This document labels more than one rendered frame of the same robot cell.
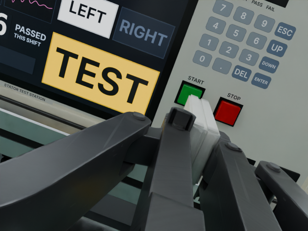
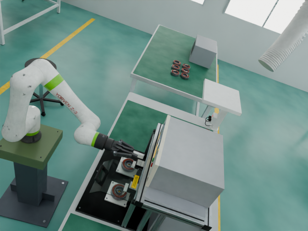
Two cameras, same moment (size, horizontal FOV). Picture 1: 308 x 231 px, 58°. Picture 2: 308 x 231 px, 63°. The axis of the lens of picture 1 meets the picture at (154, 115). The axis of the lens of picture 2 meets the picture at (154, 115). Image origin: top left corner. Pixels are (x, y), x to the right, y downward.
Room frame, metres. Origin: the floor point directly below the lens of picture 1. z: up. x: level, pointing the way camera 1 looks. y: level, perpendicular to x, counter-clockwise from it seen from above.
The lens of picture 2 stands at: (0.13, -1.03, 2.32)
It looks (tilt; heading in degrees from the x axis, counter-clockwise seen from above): 39 degrees down; 88
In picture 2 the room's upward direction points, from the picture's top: 21 degrees clockwise
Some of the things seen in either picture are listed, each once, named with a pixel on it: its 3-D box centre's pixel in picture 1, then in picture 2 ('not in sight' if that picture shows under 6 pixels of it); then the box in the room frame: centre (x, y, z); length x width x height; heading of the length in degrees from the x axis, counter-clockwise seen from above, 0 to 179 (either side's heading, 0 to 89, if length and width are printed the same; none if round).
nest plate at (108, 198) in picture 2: not in sight; (118, 193); (0.13, -0.06, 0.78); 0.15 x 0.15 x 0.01; 0
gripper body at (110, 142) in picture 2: not in sight; (113, 145); (0.00, -0.02, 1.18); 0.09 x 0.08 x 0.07; 0
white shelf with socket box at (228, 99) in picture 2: not in sight; (211, 113); (0.71, 0.96, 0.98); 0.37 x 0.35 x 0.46; 90
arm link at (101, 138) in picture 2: not in sight; (101, 142); (-0.07, -0.02, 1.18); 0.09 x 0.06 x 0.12; 90
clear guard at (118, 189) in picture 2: not in sight; (123, 183); (0.13, -0.14, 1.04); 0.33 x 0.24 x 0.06; 0
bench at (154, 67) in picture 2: not in sight; (174, 77); (0.34, 2.43, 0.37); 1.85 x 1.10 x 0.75; 90
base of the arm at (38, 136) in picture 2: not in sight; (22, 130); (-0.67, 0.11, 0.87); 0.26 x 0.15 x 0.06; 1
